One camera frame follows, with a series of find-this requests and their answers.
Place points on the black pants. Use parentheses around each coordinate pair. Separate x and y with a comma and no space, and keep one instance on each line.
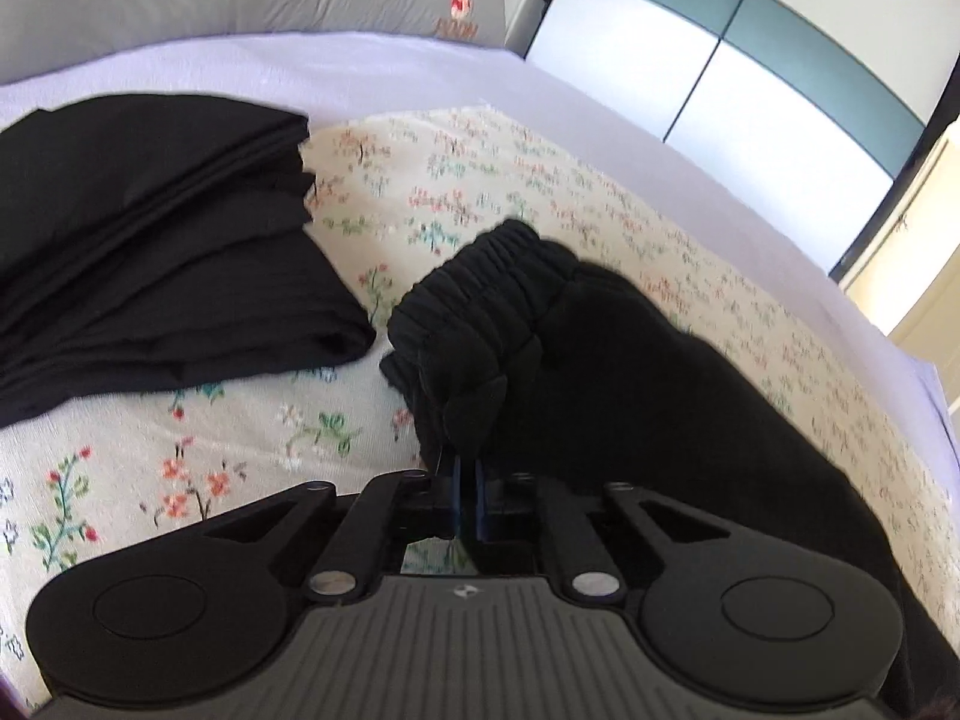
(615,375)

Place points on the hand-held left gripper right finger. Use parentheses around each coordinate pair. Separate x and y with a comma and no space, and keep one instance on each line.
(481,501)

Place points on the wardrobe with sliding doors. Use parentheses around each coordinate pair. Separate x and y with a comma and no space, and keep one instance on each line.
(735,52)

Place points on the folded black clothes stack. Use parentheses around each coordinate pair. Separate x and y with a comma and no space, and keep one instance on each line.
(165,255)

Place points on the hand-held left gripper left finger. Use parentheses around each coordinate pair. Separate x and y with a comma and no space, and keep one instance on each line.
(448,499)

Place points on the cream door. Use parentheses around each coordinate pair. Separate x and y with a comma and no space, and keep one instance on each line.
(907,270)

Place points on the grey cushion with bear print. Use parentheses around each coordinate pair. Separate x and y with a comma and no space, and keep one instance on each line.
(225,0)

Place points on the lavender bed sheet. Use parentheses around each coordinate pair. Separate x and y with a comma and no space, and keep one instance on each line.
(375,67)

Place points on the floral printed blanket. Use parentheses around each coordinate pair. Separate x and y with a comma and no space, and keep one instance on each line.
(247,450)

